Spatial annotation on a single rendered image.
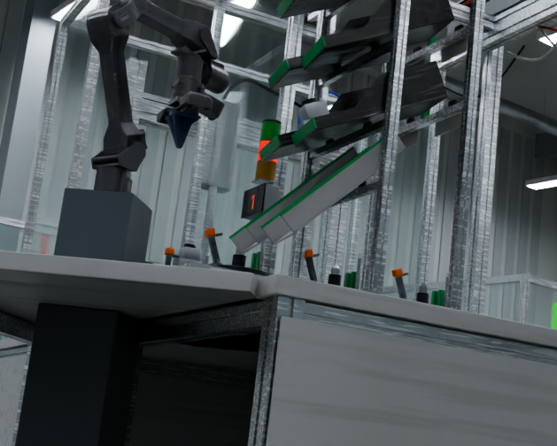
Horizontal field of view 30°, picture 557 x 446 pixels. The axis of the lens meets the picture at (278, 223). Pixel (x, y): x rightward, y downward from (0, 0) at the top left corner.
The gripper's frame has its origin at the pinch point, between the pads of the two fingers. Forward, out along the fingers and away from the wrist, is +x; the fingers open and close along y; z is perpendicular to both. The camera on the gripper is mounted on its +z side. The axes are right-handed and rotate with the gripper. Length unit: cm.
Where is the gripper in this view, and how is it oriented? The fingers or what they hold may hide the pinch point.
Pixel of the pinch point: (181, 133)
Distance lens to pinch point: 229.6
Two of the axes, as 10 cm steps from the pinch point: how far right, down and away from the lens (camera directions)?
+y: -4.4, 1.4, 8.9
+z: 8.9, 1.8, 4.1
